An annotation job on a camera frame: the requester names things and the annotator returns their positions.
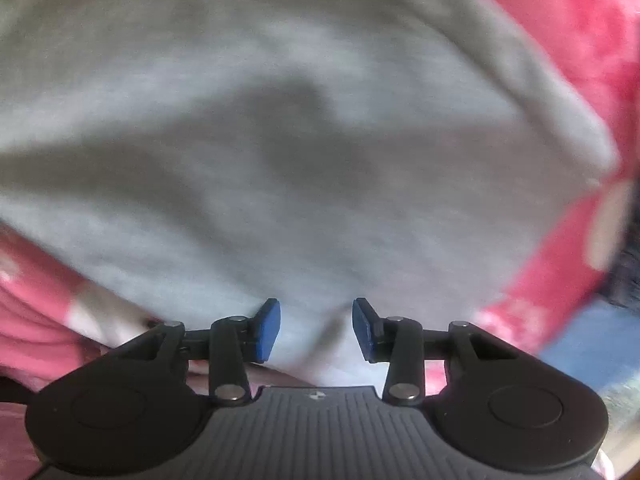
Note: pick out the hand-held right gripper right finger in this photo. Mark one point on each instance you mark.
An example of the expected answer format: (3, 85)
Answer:
(362, 331)

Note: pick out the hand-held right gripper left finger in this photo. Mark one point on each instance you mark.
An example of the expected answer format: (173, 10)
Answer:
(267, 331)

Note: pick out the grey cotton garment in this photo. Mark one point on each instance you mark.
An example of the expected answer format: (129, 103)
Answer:
(275, 135)

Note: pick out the pink floral blanket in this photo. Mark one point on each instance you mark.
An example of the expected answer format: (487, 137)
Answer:
(575, 35)

